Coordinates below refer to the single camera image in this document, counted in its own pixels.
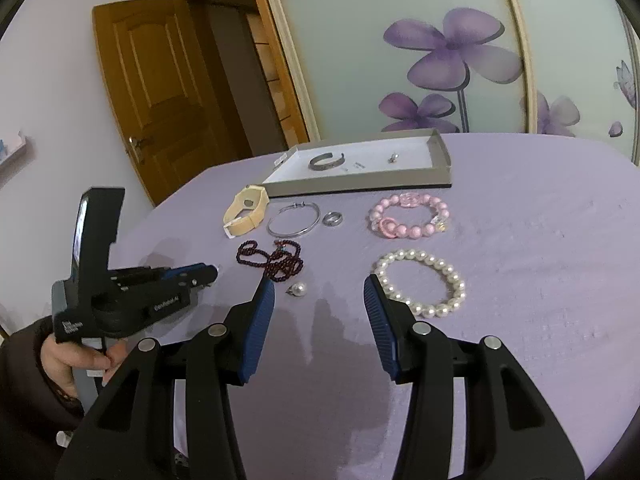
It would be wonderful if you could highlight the hallway glass-panel cabinet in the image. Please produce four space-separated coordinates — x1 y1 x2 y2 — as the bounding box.
244 10 311 146

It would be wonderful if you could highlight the thin silver bangle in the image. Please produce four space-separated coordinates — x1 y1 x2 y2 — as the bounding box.
266 201 321 237

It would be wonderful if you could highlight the white pearl bracelet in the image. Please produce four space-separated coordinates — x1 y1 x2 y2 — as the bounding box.
374 248 466 319

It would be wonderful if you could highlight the large-flower wardrobe sliding door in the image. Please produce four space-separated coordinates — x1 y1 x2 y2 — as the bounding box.
256 0 538 137

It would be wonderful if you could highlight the dark metal cuff bangle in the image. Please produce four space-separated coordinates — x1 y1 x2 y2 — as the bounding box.
308 151 347 171

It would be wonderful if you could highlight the person's left forearm dark sleeve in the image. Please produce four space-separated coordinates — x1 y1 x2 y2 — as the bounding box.
0 317 87 480

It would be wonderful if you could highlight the wooden door frame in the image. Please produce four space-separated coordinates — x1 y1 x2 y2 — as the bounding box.
180 0 322 145

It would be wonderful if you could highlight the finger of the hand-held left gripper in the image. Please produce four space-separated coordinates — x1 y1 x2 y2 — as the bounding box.
159 262 219 292

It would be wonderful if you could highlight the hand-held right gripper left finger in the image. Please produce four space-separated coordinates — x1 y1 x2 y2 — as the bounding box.
54 276 277 480

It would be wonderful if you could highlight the purple tablecloth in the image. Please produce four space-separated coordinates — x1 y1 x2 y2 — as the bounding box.
106 130 640 480

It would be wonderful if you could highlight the yellow pouch with bracelets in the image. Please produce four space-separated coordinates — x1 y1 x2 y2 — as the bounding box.
222 185 271 237

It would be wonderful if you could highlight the pink bead bracelet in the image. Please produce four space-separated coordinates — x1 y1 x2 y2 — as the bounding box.
368 191 452 240

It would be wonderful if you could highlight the dark red bead necklace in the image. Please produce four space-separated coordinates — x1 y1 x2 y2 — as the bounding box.
236 240 305 279

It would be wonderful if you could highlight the grey cardboard box tray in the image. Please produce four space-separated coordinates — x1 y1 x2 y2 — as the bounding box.
262 128 453 198

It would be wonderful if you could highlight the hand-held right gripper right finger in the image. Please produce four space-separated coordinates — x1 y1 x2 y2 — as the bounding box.
362 274 586 480

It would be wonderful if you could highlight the wooden door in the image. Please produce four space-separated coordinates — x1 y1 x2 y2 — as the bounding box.
92 0 239 206

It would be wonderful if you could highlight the white wall shelf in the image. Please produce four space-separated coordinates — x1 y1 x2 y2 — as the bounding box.
0 132 36 187

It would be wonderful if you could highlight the person's left hand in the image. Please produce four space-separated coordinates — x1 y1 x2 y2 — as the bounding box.
41 332 128 397

